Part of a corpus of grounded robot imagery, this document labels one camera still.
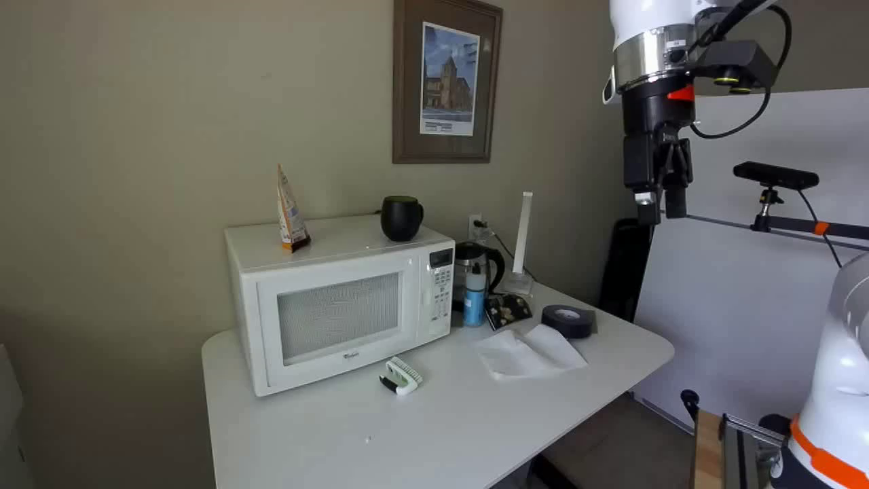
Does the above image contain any brown framed picture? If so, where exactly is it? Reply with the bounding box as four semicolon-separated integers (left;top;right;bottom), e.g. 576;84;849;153
388;0;504;168

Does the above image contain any black mug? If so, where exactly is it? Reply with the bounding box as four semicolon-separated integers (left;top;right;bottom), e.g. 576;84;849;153
375;194;425;245

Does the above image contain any white microwave oven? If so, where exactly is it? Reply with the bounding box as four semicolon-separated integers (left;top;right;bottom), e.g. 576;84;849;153
223;213;459;402

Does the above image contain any black stereo camera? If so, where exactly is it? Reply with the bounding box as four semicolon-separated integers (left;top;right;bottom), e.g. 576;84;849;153
729;160;823;194

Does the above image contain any large white panel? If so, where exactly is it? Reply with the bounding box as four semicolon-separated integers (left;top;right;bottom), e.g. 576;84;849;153
633;84;869;429

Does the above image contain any blue bottle white cap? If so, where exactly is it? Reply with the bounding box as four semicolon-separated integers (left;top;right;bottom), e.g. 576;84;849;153
460;268;492;332

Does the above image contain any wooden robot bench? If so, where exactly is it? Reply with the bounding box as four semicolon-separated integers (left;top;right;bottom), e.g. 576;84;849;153
679;388;793;489

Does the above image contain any white wall outlet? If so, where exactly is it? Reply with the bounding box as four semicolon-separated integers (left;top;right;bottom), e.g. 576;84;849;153
463;213;497;241

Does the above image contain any black masking tape roll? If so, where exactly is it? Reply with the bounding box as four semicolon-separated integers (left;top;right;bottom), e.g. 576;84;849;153
539;301;599;342

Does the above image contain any black snack packet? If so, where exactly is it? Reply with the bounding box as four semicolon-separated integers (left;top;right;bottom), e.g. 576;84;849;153
486;292;535;332

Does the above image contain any black camera mount rod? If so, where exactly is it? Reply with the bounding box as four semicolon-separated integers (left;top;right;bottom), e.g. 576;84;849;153
687;186;869;252

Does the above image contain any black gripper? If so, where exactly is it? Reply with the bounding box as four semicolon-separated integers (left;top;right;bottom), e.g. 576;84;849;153
622;82;699;224

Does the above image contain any white upright tube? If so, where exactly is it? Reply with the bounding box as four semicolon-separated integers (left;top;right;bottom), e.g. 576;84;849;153
497;188;536;301

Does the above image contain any white paper towel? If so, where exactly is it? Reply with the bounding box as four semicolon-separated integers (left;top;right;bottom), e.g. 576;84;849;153
473;321;588;383

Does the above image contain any black electric kettle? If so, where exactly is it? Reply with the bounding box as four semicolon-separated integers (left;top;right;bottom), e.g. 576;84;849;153
452;240;507;305

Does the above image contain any small green white box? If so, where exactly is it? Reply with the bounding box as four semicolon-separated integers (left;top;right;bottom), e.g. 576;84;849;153
378;355;425;399

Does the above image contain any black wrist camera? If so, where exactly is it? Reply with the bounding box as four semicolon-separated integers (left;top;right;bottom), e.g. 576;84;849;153
693;39;782;97

